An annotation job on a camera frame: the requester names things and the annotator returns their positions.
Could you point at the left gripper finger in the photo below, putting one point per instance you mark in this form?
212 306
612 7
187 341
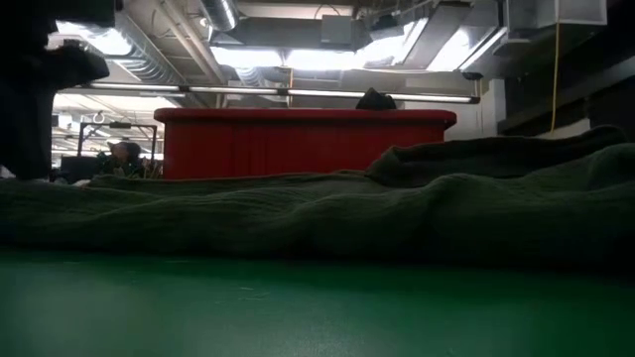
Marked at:
27 139

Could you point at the dark green sweatshirt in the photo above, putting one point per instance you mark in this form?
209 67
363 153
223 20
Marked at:
297 213

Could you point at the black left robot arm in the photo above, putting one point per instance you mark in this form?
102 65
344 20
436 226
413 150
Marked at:
49 10

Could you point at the red plastic laundry bin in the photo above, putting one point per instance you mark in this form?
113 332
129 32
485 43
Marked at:
297 144

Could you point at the black monitor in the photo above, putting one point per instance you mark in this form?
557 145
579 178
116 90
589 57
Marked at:
77 168

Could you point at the person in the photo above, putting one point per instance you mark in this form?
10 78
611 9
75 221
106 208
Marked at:
124 156

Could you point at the long light tube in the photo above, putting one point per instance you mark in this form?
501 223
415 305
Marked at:
238 90

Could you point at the grey ceiling unit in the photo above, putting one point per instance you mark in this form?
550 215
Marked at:
342 30

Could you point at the green table mat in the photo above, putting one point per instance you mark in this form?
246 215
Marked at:
297 307

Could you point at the dark shelving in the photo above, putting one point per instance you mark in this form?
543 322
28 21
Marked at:
570 99

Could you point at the black background frame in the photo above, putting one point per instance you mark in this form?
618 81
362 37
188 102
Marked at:
119 125

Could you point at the silver ventilation duct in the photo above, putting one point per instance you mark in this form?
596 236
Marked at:
144 64

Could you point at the short round silver duct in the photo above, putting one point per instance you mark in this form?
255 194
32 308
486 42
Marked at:
220 15

